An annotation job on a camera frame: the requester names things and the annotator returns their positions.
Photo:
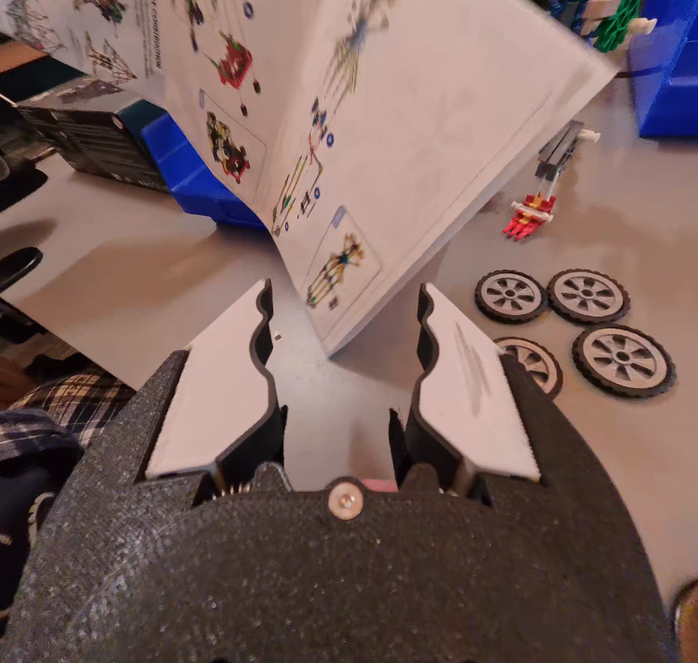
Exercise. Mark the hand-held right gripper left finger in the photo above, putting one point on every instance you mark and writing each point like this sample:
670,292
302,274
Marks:
212,395

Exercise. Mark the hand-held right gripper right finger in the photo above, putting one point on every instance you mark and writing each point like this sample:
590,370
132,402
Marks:
474,401

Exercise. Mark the toy building instruction booklet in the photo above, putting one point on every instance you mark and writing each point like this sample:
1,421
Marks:
436,128

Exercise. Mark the grey toy wheel black tyre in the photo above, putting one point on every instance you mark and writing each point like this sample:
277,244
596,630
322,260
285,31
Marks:
589,296
511,296
623,360
537,363

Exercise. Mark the person's plaid shirt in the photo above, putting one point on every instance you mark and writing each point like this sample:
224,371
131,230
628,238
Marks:
76,401

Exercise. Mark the dark cloth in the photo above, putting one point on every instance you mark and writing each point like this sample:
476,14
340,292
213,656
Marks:
22,477

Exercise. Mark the blue plastic parts bin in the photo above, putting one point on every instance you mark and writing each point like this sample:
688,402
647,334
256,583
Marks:
185,177

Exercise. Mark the black cardboard box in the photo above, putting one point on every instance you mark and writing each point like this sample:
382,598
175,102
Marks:
98,145

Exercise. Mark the blue plastic model bin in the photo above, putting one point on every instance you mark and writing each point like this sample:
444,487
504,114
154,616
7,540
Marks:
670,90

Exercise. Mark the green blue construction toy model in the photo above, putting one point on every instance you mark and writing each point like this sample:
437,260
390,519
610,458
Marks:
616,24

